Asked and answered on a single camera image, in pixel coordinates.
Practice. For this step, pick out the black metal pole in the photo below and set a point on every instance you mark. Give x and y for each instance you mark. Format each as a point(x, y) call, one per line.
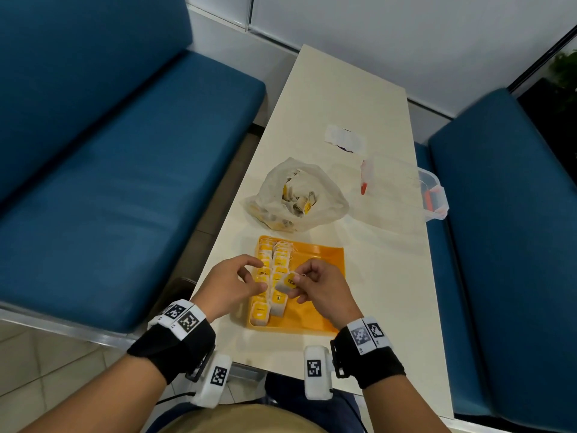
point(541, 58)

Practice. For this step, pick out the person's beige shirt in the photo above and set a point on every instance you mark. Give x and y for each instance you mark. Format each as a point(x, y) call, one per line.
point(239, 421)

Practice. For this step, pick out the white paper patch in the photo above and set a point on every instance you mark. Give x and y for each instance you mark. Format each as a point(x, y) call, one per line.
point(347, 138)

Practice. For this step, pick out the clear box with red latches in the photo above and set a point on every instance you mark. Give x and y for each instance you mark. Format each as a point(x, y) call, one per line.
point(396, 193)

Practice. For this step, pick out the green leafy plant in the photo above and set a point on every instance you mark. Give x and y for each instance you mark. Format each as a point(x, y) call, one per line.
point(565, 69)

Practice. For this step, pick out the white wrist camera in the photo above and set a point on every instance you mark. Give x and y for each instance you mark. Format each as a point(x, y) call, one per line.
point(214, 378)
point(315, 369)

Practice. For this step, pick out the yellow tagged tea bag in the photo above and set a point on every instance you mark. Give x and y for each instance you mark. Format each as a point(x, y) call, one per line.
point(288, 281)

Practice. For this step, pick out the person's left forearm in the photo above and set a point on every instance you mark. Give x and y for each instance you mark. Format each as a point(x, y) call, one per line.
point(112, 392)

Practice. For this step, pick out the blue sofa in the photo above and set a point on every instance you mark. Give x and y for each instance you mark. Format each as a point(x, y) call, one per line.
point(126, 175)
point(509, 266)

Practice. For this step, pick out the clear plastic bag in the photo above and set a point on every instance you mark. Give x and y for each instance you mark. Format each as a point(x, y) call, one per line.
point(331, 207)

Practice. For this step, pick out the row of tea bags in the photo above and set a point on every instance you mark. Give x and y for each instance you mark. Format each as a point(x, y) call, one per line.
point(261, 311)

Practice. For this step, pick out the person's right forearm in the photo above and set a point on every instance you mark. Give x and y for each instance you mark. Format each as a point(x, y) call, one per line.
point(392, 387)

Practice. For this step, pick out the person's left hand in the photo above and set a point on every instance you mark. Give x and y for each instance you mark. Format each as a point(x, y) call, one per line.
point(221, 288)

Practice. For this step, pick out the person's right hand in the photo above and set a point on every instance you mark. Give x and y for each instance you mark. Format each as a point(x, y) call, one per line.
point(329, 293)

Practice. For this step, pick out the white marker wristband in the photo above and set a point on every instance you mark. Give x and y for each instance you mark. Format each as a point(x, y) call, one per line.
point(367, 335)
point(185, 319)

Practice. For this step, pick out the yellow tray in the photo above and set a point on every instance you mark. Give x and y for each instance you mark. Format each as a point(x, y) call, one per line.
point(324, 266)

